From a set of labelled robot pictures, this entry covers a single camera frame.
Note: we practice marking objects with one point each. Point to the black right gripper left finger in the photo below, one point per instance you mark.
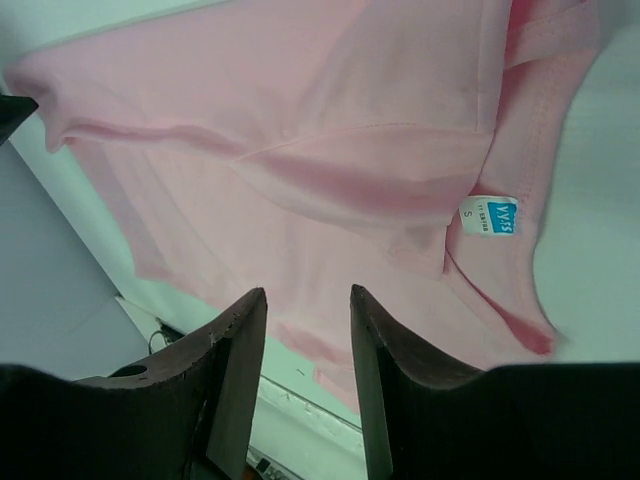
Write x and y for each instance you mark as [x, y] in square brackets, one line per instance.
[57, 429]

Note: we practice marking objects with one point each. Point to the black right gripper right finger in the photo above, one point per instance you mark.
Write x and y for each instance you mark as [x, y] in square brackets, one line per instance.
[427, 415]

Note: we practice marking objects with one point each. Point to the pink t shirt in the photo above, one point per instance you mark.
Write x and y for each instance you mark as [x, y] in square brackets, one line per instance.
[309, 146]

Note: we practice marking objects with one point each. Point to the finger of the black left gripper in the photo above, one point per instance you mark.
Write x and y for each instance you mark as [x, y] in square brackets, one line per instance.
[14, 110]

